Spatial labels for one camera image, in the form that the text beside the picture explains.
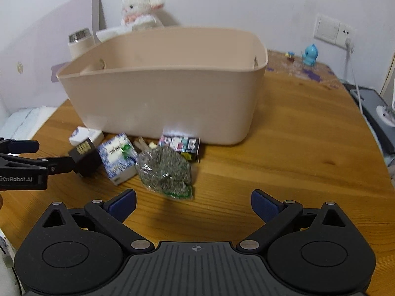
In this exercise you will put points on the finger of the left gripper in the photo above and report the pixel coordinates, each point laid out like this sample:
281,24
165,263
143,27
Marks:
11,146
52,165

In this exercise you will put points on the white phone stand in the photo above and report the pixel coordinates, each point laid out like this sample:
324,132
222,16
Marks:
386,113

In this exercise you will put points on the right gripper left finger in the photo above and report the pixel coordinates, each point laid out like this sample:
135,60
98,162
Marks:
73,251

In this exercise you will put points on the cream thermos bottle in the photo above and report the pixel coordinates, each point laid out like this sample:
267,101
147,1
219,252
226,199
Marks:
80,42

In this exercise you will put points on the blue white tissue pack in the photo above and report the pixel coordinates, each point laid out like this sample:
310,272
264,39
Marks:
119,158

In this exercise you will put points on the white wall switch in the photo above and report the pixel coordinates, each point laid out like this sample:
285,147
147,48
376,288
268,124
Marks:
326,29

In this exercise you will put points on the beige grey cloth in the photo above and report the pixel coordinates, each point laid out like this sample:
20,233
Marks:
391,171

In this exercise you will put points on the white plush lamb toy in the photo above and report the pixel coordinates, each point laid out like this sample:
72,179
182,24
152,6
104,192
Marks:
137,15

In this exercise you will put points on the black cube box gold print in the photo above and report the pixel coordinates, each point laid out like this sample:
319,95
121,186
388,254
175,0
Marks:
86,158

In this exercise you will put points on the small white box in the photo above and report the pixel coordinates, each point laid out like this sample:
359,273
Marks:
80,134

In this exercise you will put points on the white wall socket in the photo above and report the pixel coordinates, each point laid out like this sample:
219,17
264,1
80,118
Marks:
345,36

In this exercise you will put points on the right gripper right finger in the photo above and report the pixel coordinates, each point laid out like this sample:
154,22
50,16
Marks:
312,251

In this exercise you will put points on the blue cartoon figurine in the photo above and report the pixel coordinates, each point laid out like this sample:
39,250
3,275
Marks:
310,55

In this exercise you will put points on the clear bag of dried herbs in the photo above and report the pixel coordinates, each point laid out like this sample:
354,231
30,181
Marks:
165,171

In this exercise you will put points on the floral purple table mat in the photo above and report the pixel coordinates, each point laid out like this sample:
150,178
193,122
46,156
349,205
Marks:
320,73

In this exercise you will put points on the black colourful card box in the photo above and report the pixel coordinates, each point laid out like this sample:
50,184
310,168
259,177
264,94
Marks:
187,146

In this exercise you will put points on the small mushroom figurine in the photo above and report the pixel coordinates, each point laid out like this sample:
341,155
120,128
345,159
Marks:
290,56

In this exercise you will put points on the purple white headboard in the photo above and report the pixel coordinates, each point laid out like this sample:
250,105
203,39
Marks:
30,63

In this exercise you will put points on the grey laptop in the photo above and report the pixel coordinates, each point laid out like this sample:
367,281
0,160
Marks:
369,100

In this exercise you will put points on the beige plastic storage bin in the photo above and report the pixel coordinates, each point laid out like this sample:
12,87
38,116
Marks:
201,82

